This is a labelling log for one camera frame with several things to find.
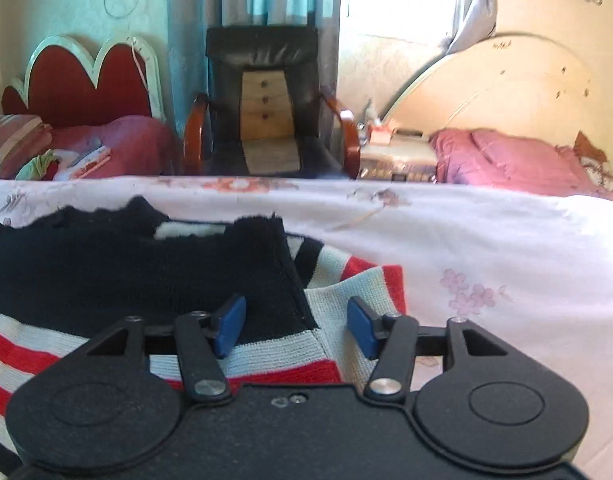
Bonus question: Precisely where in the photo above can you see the striped knit sweater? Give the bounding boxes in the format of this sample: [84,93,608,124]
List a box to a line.
[0,197,406,479]

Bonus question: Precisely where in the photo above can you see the pink floral bed quilt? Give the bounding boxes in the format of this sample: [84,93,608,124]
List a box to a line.
[0,178,613,479]

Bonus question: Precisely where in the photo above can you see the bedside table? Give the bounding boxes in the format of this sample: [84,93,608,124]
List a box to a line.
[358,130,437,183]

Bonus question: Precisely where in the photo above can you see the pink pillow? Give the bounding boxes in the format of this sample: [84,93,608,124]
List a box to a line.
[430,129,600,196]

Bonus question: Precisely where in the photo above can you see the maroon blanket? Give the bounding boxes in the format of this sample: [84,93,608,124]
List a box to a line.
[49,116,177,179]

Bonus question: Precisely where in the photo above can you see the lotion bottle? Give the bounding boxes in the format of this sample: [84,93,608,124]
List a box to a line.
[364,100,381,127]

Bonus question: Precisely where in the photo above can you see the black leather armchair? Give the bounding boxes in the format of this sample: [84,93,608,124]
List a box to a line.
[182,28,361,179]

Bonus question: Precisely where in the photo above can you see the cream arched headboard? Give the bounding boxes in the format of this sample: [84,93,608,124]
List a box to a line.
[384,35,613,167]

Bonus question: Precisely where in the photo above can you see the red heart-shaped headboard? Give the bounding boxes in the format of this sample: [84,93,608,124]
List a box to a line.
[0,35,165,129]

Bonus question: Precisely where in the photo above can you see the grey tied curtain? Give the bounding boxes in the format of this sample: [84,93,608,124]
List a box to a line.
[445,0,498,54]

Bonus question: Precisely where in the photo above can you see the teal curtain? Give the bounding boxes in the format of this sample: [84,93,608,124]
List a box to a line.
[168,0,341,132]

